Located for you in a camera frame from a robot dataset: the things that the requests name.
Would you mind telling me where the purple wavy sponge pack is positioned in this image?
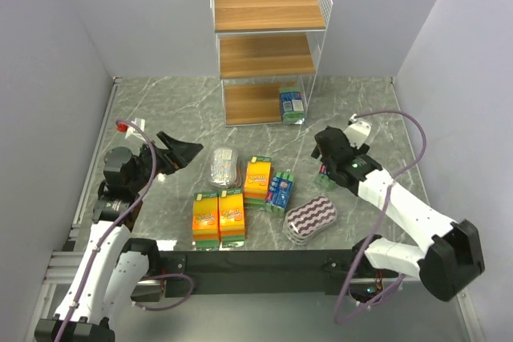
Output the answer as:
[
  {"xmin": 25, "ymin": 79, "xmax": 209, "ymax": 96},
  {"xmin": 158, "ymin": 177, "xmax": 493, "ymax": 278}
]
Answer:
[{"xmin": 283, "ymin": 195, "xmax": 337, "ymax": 246}]

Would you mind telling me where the aluminium frame rail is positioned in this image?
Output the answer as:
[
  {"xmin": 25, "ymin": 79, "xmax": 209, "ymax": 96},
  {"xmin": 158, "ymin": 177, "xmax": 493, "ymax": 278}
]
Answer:
[{"xmin": 44, "ymin": 75, "xmax": 482, "ymax": 342}]

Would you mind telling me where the orange sponge pack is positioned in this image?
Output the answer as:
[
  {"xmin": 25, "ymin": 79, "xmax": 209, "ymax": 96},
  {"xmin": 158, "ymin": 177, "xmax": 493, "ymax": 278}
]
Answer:
[
  {"xmin": 243, "ymin": 155, "xmax": 272, "ymax": 209},
  {"xmin": 219, "ymin": 188, "xmax": 246, "ymax": 247},
  {"xmin": 192, "ymin": 191, "xmax": 220, "ymax": 249}
]

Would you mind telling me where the green sponge pack right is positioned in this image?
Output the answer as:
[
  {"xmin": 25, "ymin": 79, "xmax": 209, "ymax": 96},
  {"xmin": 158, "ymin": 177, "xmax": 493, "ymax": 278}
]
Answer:
[{"xmin": 314, "ymin": 163, "xmax": 337, "ymax": 191}]

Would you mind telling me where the white wire wooden shelf rack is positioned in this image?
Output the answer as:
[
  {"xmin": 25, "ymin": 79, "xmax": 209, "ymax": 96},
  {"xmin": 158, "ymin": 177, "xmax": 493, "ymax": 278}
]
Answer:
[{"xmin": 210, "ymin": 0, "xmax": 333, "ymax": 126}]

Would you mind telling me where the silver mesh scrubber pack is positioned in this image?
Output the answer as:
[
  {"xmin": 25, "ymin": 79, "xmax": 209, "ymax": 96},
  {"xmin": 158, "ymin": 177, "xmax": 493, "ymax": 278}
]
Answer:
[{"xmin": 208, "ymin": 147, "xmax": 240, "ymax": 189}]

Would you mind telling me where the orange sponge pack left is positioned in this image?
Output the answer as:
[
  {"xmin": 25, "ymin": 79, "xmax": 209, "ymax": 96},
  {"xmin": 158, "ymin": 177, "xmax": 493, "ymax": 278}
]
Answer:
[{"xmin": 192, "ymin": 191, "xmax": 220, "ymax": 249}]

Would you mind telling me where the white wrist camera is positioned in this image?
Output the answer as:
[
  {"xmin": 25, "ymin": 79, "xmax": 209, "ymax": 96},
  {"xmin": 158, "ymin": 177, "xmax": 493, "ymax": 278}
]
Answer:
[
  {"xmin": 343, "ymin": 114, "xmax": 372, "ymax": 150},
  {"xmin": 116, "ymin": 118, "xmax": 146, "ymax": 141}
]

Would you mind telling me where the black front base bar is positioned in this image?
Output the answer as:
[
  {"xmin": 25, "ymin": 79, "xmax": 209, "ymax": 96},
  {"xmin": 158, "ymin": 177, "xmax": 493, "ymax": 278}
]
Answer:
[{"xmin": 160, "ymin": 249, "xmax": 386, "ymax": 299}]

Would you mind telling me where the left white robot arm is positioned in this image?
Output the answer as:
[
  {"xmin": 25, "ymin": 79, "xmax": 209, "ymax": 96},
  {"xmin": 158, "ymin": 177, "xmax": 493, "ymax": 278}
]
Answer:
[{"xmin": 34, "ymin": 131, "xmax": 203, "ymax": 341}]

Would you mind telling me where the orange sponge pack right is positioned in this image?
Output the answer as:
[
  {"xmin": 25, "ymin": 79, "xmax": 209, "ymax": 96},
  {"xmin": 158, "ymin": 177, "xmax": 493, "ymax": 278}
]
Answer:
[{"xmin": 219, "ymin": 188, "xmax": 246, "ymax": 247}]

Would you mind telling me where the blue green sponge pack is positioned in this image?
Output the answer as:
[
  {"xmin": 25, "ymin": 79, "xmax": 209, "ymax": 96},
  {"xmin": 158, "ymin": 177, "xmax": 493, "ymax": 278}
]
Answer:
[
  {"xmin": 265, "ymin": 170, "xmax": 294, "ymax": 214},
  {"xmin": 279, "ymin": 83, "xmax": 306, "ymax": 125}
]

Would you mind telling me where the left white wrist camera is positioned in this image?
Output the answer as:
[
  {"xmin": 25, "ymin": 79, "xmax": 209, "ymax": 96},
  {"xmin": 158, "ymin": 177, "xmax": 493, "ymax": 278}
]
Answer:
[{"xmin": 116, "ymin": 118, "xmax": 146, "ymax": 141}]

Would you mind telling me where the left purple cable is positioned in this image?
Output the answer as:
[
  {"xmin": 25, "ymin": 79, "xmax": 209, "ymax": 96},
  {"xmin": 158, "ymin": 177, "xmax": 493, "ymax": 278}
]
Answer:
[{"xmin": 51, "ymin": 118, "xmax": 196, "ymax": 342}]

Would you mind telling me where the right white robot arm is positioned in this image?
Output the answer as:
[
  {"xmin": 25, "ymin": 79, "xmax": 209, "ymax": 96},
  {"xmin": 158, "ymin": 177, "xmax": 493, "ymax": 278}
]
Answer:
[{"xmin": 312, "ymin": 125, "xmax": 485, "ymax": 302}]

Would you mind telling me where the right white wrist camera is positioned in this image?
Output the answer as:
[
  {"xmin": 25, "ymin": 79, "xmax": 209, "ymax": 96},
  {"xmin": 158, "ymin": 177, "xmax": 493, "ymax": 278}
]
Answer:
[{"xmin": 343, "ymin": 114, "xmax": 372, "ymax": 150}]

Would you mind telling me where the orange sponge pack upper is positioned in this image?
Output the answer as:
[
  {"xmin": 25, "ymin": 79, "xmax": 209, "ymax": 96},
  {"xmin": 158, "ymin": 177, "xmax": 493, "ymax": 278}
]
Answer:
[{"xmin": 243, "ymin": 155, "xmax": 272, "ymax": 209}]

